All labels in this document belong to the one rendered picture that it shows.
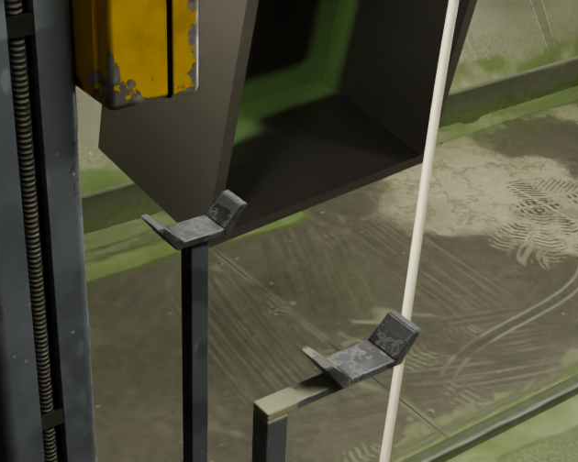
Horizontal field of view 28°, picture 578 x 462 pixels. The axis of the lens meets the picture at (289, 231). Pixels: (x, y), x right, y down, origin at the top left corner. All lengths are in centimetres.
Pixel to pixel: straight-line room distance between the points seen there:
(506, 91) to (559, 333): 123
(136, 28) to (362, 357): 28
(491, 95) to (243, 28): 195
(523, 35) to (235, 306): 157
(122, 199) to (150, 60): 236
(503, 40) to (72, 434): 314
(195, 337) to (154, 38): 38
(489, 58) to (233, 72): 192
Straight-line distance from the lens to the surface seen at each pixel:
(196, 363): 94
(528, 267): 294
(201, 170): 202
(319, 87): 261
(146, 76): 60
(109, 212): 295
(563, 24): 396
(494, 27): 375
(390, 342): 76
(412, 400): 244
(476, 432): 239
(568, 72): 395
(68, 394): 71
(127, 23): 59
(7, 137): 61
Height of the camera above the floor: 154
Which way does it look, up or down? 30 degrees down
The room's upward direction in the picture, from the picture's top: 3 degrees clockwise
